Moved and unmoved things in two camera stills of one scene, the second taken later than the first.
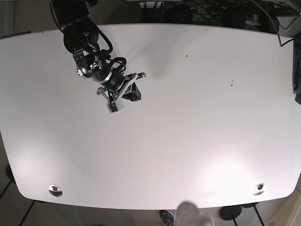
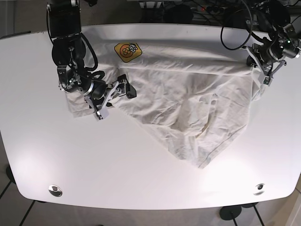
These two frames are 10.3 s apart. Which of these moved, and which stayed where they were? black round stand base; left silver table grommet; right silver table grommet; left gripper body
Moved: left gripper body
Stayed: right silver table grommet; black round stand base; left silver table grommet
